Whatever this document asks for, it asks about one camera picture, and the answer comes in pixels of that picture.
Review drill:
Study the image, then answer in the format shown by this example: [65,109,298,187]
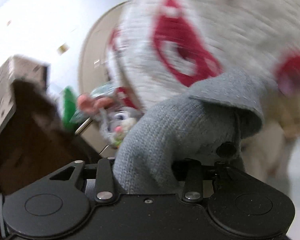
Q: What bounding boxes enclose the grey knitted sweater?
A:
[113,70,266,194]

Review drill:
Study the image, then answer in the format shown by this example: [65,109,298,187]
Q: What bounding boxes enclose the grey bunny plush toy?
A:
[70,82,143,149]

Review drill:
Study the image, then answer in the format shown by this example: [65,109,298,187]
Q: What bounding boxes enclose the beige curved headboard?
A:
[78,1,128,94]

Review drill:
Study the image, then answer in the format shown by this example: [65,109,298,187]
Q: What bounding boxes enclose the white red quilted bedspread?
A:
[107,0,300,111]

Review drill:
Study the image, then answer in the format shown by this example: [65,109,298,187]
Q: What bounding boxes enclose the green object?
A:
[61,86,77,134]

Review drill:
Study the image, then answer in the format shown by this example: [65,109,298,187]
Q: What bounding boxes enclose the brown wooden nightstand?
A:
[0,55,100,194]

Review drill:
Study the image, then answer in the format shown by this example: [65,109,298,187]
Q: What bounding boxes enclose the checkered bed sheet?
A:
[242,121,300,239]

